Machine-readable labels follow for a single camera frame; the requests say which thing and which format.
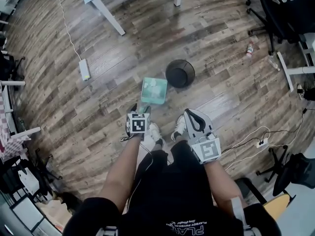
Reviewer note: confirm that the person's right forearm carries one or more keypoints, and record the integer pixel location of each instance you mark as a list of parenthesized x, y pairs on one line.
[(221, 185)]

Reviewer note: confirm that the brown paper bag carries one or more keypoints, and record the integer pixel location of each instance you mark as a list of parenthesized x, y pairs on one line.
[(56, 213)]

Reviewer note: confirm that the pink checkered tablecloth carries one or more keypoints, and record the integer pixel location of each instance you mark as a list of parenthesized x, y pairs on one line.
[(5, 136)]

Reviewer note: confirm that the black round trash bin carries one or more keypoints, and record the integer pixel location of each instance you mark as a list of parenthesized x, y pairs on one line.
[(179, 74)]

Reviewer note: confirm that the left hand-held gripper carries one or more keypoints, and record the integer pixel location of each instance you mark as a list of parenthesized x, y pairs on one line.
[(137, 124)]

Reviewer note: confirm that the white paper scraps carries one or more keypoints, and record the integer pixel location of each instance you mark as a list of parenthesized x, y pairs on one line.
[(152, 83)]

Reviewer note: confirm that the person's right white sneaker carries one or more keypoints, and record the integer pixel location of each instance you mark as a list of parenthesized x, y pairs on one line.
[(179, 128)]

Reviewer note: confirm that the clear plastic bottle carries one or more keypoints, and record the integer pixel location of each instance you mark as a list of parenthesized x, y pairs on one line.
[(274, 64)]

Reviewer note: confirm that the red label bottle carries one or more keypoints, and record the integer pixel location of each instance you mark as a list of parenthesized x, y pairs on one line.
[(250, 49)]

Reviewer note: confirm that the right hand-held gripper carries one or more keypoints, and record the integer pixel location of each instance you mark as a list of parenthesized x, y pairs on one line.
[(205, 151)]

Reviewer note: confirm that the person's white sneaker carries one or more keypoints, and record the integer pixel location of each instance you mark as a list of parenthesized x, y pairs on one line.
[(179, 128), (153, 131)]

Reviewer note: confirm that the person's black shorts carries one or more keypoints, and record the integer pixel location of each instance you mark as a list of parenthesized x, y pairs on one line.
[(172, 176)]

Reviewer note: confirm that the black swivel chair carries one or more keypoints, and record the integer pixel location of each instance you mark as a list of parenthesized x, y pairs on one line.
[(295, 171)]

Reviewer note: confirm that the person's left forearm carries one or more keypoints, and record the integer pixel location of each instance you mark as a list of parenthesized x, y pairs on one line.
[(120, 173)]

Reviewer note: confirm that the person's black t-shirt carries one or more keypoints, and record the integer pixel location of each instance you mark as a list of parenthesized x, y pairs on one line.
[(172, 225)]

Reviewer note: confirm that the person's left white sneaker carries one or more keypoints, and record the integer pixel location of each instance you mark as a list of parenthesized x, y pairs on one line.
[(153, 131)]

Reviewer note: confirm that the green dustpan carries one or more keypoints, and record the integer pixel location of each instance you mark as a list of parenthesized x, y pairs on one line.
[(147, 97)]

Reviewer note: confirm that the white standing desk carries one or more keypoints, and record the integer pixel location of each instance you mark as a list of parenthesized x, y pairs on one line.
[(285, 67)]

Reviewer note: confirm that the white power strip with plugs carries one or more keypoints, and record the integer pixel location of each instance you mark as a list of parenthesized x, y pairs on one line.
[(262, 144)]

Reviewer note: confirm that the white table frame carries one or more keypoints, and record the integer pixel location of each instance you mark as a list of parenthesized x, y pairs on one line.
[(14, 83)]

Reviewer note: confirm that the yellow wooden chair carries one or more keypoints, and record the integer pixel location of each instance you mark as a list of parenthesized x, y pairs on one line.
[(276, 205)]

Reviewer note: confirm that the black bag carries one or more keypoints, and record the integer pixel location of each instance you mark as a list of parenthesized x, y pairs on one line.
[(308, 93)]

